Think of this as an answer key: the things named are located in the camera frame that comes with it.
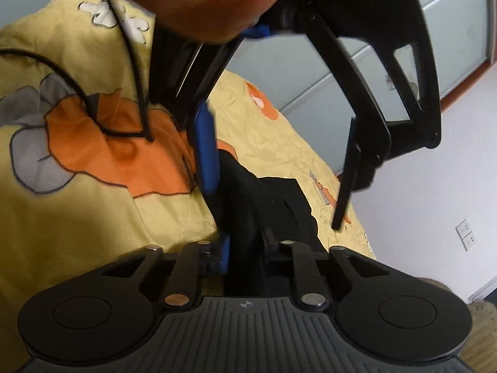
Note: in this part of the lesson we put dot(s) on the yellow printed blanket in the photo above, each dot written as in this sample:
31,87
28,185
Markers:
252,132

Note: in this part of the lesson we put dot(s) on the glass wardrobe door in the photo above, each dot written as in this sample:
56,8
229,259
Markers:
446,0

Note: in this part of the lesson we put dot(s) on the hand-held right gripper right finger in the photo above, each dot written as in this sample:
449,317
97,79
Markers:
301,272

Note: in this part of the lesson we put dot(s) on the window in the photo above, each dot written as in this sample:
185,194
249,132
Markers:
485,289

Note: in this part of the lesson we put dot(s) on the black pants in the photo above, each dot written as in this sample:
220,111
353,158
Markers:
271,202

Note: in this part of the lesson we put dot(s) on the white wall socket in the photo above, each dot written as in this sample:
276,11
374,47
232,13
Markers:
469,243
464,228

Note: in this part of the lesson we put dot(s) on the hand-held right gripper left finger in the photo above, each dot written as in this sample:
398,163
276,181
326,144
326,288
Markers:
225,254

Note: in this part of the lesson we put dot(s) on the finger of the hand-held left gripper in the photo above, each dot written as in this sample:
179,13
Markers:
205,151
349,163

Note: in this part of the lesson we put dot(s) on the person's left hand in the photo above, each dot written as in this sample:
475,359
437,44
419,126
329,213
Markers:
202,11

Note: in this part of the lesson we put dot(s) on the olive padded headboard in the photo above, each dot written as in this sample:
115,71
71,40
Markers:
481,338

